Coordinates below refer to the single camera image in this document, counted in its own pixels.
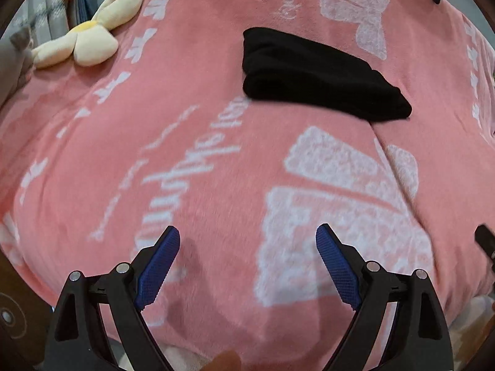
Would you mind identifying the brown round wooden furniture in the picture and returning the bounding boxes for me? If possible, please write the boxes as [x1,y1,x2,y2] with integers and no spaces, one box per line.
[0,253,53,365]

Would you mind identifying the pink fleece blanket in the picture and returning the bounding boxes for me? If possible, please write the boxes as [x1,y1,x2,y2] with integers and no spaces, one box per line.
[1,0,494,370]

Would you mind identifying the white grey patterned bed sheet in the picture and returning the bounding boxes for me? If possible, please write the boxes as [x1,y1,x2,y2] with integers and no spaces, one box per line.
[159,295,494,370]

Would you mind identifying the cream flower plush pillow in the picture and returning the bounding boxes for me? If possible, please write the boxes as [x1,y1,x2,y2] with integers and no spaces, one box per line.
[33,0,144,70]

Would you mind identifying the black pants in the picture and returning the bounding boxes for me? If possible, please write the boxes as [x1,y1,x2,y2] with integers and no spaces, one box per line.
[243,27,413,122]

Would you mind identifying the grey plush toy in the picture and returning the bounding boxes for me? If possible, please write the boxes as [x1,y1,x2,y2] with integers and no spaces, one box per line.
[0,26,33,105]

